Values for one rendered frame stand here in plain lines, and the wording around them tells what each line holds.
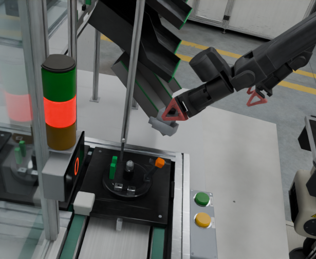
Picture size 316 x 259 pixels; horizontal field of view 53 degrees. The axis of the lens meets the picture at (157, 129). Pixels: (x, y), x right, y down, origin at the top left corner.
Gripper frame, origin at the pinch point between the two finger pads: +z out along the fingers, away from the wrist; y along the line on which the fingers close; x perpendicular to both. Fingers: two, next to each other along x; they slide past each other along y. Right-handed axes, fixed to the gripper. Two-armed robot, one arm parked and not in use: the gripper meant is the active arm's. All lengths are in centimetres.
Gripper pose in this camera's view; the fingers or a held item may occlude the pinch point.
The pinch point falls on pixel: (168, 115)
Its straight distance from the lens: 89.6
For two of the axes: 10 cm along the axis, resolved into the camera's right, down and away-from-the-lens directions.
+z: -7.5, 3.9, 5.3
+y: -4.6, 2.7, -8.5
